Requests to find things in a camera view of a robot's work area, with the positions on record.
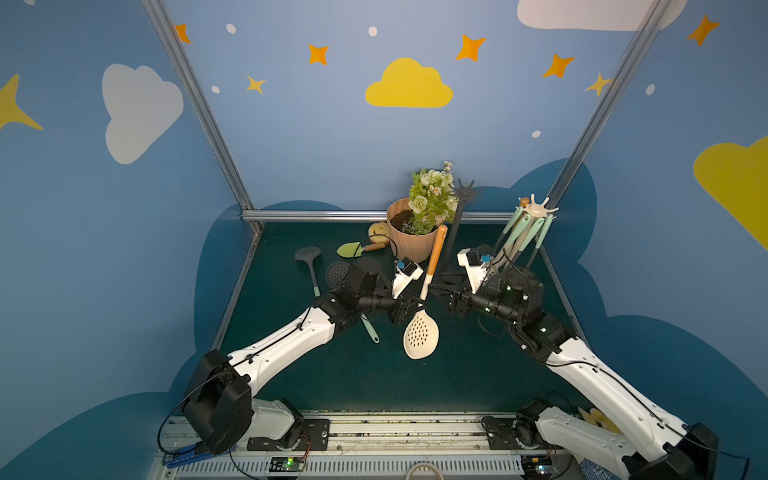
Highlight cream skimmer wooden handle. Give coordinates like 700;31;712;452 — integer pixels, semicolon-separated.
403;225;448;360

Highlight grey skimmer mint handle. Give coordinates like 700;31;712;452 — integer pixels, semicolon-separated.
504;213;546;264
525;215;556;268
493;205;525;262
325;261;380;344

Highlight cream skimmer mint handle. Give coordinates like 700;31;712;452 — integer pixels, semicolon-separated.
493;207;532;266

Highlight all grey slotted skimmer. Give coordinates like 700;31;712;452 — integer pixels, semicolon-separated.
294;246;321;297

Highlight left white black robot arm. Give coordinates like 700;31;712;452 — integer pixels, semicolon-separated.
180;259;423;456

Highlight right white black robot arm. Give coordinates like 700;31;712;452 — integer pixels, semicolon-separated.
429;267;719;479

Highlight dark grey utensil rack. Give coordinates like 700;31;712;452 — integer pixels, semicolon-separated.
433;179;482;284

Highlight cream utensil rack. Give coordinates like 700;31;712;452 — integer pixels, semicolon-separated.
525;194;559;249

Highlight pink ribbed flower pot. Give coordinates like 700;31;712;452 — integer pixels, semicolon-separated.
386;198;448;263

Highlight green small spatula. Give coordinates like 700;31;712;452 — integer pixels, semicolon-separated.
336;242;388;259

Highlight yellow smiley sponge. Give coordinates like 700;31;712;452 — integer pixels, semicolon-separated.
368;222;389;244

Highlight green white artificial flowers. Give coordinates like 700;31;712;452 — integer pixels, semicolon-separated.
404;161;459;235

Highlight yellow blue work glove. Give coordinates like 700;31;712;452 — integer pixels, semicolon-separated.
578;407;622;480

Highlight blue handheld device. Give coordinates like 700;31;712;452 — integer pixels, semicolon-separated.
163;441;215;469

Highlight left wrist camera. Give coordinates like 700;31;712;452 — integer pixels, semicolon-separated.
392;257;423;299

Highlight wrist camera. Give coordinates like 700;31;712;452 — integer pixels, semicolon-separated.
392;257;423;299
457;244;493;294

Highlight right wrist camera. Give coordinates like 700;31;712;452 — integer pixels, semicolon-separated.
457;244;493;294

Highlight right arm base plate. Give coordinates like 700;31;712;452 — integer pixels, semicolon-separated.
481;416;541;450

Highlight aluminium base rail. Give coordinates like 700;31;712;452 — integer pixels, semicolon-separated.
152;410;667;480

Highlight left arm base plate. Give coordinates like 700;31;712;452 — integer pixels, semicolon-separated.
246;418;331;451

